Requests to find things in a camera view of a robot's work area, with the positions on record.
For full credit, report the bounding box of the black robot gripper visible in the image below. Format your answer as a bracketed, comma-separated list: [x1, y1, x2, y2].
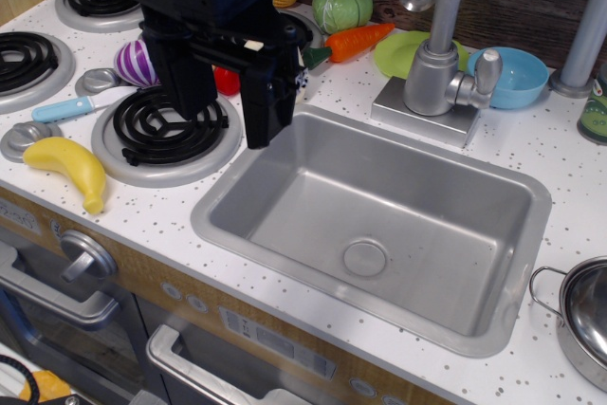
[137, 0, 304, 149]

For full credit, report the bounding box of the cream detergent bottle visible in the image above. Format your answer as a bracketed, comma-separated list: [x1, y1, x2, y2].
[295, 50, 309, 104]

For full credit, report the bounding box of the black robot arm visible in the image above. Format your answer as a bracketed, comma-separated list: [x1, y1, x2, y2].
[135, 0, 304, 149]

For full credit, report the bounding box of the silver sink basin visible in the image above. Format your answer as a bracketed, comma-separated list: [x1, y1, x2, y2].
[191, 105, 552, 358]

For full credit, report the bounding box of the red ketchup bottle toy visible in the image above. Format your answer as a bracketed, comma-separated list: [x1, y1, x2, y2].
[213, 66, 241, 96]

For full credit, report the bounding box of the back right black burner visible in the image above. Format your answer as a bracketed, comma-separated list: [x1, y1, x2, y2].
[278, 9, 324, 52]

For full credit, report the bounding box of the purple striped toy onion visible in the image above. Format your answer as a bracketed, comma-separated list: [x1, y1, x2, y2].
[114, 39, 160, 87]

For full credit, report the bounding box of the front right black burner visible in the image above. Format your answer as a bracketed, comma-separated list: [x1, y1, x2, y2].
[91, 86, 243, 188]

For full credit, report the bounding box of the orange toy carrot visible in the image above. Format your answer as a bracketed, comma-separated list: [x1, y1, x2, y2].
[303, 23, 395, 69]

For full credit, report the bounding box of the green toy cabbage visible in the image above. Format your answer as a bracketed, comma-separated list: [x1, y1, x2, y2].
[312, 0, 374, 35]

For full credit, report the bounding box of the silver stove knob middle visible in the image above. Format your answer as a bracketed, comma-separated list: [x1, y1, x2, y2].
[75, 67, 128, 97]

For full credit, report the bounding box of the silver stove knob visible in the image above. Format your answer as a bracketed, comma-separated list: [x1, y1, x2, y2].
[1, 120, 63, 163]
[75, 67, 128, 97]

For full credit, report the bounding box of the green plastic plate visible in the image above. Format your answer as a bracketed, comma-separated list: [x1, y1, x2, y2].
[373, 30, 470, 80]

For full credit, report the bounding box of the yellow toy banana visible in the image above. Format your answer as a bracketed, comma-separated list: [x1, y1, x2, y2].
[23, 137, 106, 214]

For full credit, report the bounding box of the front left black burner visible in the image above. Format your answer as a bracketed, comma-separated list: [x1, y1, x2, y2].
[1, 31, 76, 114]

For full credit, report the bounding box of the silver toy faucet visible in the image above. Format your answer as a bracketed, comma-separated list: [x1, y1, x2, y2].
[371, 0, 503, 147]

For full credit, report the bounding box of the silver oven dial knob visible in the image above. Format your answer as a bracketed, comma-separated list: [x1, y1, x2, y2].
[60, 230, 118, 283]

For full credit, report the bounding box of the silver stove knob front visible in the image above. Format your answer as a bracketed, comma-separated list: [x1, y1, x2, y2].
[1, 120, 63, 163]

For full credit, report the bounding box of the blue plastic bowl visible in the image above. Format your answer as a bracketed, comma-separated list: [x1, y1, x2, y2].
[489, 46, 549, 110]

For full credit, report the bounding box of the yellow object on floor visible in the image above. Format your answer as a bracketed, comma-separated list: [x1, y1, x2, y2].
[18, 370, 72, 404]

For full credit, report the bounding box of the green label toy can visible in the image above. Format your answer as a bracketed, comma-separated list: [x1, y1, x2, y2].
[577, 75, 607, 145]

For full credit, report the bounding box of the blue handled toy knife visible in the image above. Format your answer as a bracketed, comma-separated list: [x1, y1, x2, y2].
[31, 86, 138, 123]

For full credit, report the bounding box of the silver oven door handle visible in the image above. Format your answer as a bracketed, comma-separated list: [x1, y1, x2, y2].
[1, 242, 120, 330]

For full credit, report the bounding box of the silver dishwasher door handle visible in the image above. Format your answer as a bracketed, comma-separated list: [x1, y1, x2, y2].
[146, 324, 308, 405]

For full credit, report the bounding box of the grey vertical post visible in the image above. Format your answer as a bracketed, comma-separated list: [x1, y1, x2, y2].
[549, 0, 606, 99]

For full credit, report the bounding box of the steel pot with handle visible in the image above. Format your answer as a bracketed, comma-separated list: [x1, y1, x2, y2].
[528, 256, 606, 391]

